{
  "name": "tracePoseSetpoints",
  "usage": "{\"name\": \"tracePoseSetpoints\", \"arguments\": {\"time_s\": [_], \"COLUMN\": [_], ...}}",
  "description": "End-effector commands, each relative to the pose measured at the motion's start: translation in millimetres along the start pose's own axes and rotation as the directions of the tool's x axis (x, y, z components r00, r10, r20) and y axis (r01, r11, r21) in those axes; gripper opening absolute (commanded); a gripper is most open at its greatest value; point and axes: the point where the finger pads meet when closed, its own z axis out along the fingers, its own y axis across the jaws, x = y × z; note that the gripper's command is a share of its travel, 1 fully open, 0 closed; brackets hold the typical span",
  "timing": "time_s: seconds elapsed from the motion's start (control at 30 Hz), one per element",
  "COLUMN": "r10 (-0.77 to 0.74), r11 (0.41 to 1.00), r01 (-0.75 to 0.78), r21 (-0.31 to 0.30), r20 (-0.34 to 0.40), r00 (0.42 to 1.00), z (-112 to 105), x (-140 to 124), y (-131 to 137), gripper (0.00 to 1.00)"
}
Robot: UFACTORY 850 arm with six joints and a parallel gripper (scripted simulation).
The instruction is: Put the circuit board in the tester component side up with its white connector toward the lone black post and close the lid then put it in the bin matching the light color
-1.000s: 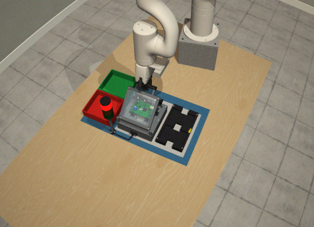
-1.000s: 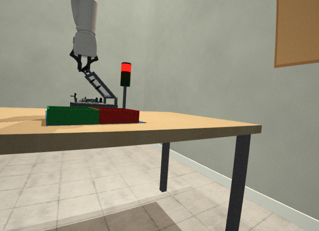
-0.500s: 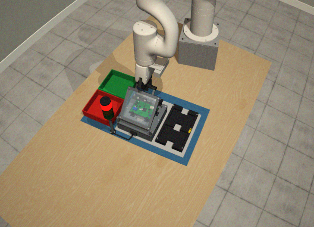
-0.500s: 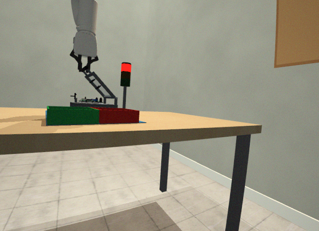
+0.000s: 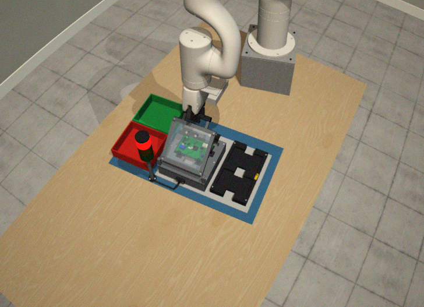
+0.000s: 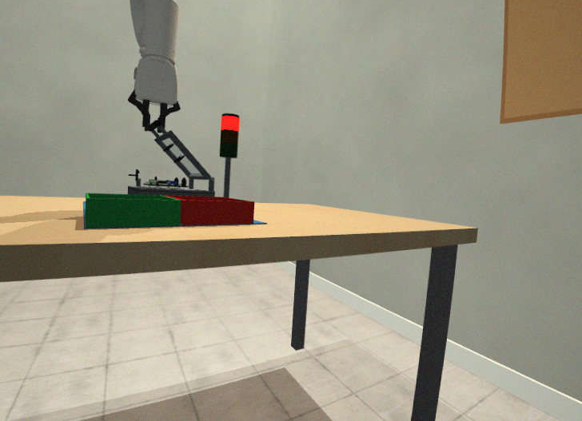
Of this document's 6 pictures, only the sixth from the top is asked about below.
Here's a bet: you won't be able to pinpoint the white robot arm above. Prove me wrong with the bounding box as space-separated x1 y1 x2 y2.
130 0 179 66

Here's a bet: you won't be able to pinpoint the green open tray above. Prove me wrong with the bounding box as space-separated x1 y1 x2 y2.
86 193 181 228

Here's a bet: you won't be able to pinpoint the red bin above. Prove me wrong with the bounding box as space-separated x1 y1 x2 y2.
165 196 254 225

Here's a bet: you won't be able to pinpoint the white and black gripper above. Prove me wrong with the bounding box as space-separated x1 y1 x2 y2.
128 58 181 131

